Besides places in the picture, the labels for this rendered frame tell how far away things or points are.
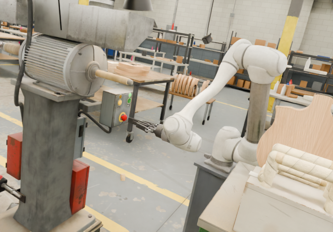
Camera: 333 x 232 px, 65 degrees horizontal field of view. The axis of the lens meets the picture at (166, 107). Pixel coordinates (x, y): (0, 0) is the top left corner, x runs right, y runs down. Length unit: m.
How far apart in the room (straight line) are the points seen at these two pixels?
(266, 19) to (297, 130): 11.15
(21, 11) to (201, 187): 1.45
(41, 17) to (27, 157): 0.73
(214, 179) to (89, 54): 1.09
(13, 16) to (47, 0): 0.19
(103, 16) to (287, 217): 0.90
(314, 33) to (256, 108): 10.57
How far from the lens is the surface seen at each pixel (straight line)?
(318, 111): 1.13
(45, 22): 1.42
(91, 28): 1.09
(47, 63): 1.35
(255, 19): 12.27
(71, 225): 1.81
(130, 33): 1.00
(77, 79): 1.25
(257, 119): 1.55
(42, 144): 1.49
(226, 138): 1.73
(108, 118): 1.52
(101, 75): 1.24
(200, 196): 1.89
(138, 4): 1.21
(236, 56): 1.47
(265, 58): 1.39
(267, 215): 0.87
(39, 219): 1.71
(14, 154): 1.71
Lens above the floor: 1.46
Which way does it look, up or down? 14 degrees down
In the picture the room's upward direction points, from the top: 11 degrees clockwise
